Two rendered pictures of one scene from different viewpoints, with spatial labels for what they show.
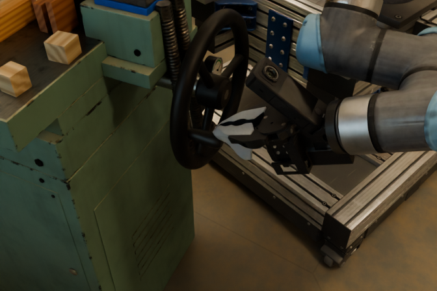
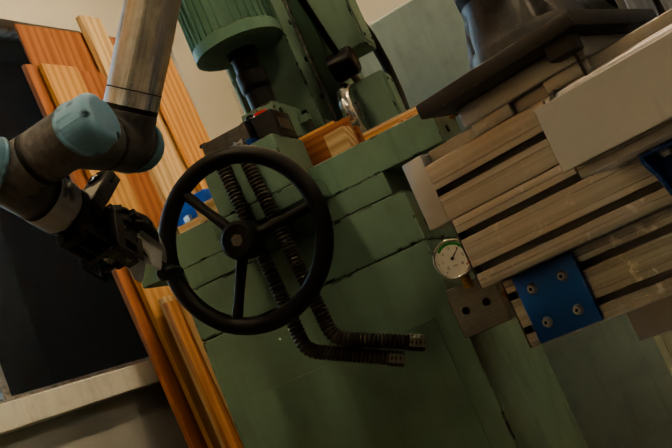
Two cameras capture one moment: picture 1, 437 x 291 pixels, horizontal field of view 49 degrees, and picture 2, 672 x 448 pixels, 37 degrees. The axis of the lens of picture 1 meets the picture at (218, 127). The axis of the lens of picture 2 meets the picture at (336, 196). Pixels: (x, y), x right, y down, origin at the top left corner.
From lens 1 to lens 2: 1.81 m
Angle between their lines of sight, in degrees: 91
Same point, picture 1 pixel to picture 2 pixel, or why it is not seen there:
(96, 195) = (250, 381)
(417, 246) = not seen: outside the picture
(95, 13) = not seen: hidden behind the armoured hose
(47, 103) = not seen: hidden behind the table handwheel
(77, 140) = (211, 301)
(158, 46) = (221, 196)
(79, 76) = (206, 234)
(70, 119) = (199, 275)
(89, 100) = (223, 262)
